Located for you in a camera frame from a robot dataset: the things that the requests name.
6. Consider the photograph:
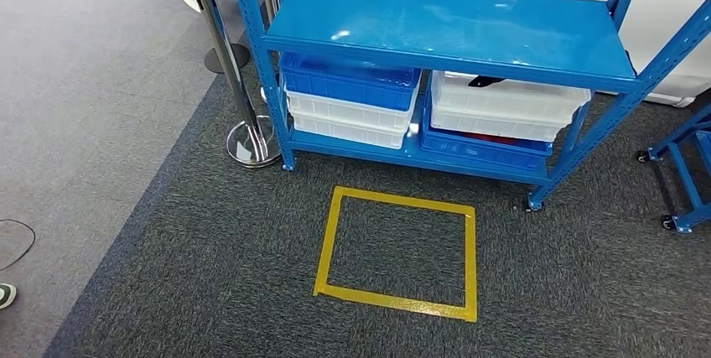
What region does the grey stanchion with chrome base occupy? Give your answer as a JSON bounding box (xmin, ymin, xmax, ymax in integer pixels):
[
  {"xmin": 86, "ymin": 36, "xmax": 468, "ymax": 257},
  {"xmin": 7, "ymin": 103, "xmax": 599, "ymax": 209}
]
[{"xmin": 187, "ymin": 0, "xmax": 282, "ymax": 169}]

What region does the yellow floor tape square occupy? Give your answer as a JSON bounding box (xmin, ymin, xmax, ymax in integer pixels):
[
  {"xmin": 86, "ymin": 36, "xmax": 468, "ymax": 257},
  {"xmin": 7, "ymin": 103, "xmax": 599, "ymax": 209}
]
[{"xmin": 312, "ymin": 185, "xmax": 479, "ymax": 324}]

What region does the red part in crate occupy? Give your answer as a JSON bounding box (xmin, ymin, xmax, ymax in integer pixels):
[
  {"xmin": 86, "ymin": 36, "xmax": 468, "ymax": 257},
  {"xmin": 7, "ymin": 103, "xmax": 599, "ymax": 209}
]
[{"xmin": 458, "ymin": 131, "xmax": 521, "ymax": 147}]

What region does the blue metal shelf rack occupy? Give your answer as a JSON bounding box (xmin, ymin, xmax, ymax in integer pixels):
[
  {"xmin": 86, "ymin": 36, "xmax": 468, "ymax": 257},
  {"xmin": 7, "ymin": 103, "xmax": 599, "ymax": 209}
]
[{"xmin": 225, "ymin": 0, "xmax": 711, "ymax": 212}]

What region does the small blue metal rack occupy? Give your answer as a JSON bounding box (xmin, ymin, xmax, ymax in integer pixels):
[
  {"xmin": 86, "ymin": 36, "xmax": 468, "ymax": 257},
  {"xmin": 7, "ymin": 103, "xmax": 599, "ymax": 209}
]
[{"xmin": 637, "ymin": 101, "xmax": 711, "ymax": 236}]

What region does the black part in crate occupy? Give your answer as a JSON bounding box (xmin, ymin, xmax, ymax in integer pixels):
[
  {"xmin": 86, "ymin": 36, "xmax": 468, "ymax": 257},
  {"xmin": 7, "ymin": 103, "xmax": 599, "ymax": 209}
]
[{"xmin": 467, "ymin": 75, "xmax": 506, "ymax": 90}]

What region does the black floor cable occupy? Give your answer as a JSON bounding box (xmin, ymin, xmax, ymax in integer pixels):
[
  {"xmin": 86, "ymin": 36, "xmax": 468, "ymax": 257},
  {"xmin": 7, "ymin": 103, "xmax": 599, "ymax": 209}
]
[{"xmin": 0, "ymin": 219, "xmax": 37, "ymax": 273}]

